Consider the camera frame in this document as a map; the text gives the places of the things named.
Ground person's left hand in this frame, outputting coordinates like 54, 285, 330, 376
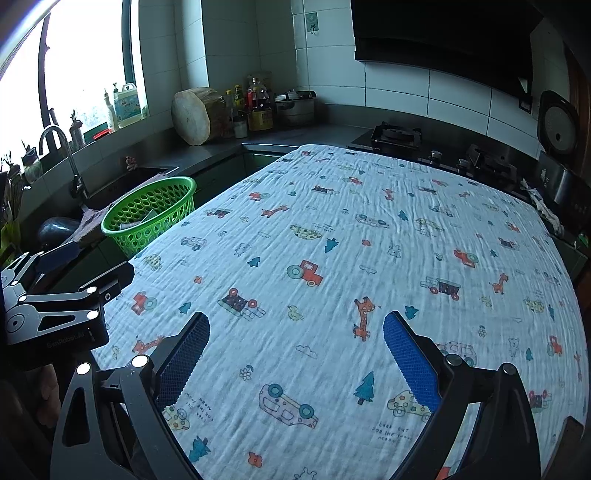
37, 364, 63, 416

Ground white rag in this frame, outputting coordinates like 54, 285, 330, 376
519, 180, 566, 236

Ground large detergent bottle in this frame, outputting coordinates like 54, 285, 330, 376
113, 83, 140, 129

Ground steel cup with brushes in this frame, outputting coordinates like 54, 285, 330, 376
69, 111, 85, 148

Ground black gas stove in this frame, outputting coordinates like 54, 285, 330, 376
347, 122, 532, 195

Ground black range hood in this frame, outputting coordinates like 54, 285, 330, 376
350, 0, 543, 95

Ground green plastic basket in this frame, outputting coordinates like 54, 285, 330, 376
100, 176, 198, 259

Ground printed white table cloth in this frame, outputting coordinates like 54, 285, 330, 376
90, 144, 585, 480

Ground steel sink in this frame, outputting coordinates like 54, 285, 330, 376
83, 165, 178, 208

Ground glass jar blue lid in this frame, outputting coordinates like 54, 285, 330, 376
22, 145, 44, 185

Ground green dish rack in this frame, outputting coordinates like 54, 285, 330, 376
0, 222, 19, 264

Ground green base cabinets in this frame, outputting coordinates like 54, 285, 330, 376
46, 150, 301, 287

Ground black rice cooker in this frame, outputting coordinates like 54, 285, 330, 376
536, 90, 587, 208

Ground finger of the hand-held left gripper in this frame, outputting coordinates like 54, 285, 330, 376
18, 261, 136, 325
0, 240, 81, 296

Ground steel faucet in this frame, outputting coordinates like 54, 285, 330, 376
38, 126, 88, 199

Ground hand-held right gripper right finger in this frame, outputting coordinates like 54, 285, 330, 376
383, 311, 541, 480

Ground utensil holder with chopsticks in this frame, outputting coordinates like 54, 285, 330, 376
0, 150, 24, 227

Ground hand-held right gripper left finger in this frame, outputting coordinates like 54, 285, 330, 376
51, 311, 211, 480

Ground grey pink towel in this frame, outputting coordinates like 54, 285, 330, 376
69, 173, 169, 245

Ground yellow tin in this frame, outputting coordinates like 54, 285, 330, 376
248, 109, 273, 132

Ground steel pot black handle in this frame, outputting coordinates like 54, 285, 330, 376
274, 91, 318, 127

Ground window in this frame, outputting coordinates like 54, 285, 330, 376
0, 0, 148, 162

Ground round wooden chopping block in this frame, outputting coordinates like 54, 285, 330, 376
172, 88, 227, 147

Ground dark wok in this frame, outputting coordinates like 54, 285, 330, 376
36, 217, 81, 247

